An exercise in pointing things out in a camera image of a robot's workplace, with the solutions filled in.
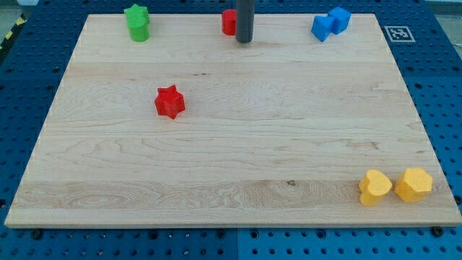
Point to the green star block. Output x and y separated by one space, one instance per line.
137 15

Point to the light wooden board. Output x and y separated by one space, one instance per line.
276 133

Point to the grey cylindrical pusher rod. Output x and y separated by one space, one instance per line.
244 20

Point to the red star block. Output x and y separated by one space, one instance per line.
169 102

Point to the white fiducial marker tag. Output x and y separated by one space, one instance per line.
399 34

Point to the red cylinder block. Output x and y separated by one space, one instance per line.
229 17

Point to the blue crescent block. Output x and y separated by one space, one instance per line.
322 27

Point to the yellow hexagon block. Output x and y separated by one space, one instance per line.
413 185

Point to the blue cube block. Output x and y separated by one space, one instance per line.
341 19

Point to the yellow heart block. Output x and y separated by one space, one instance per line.
373 187

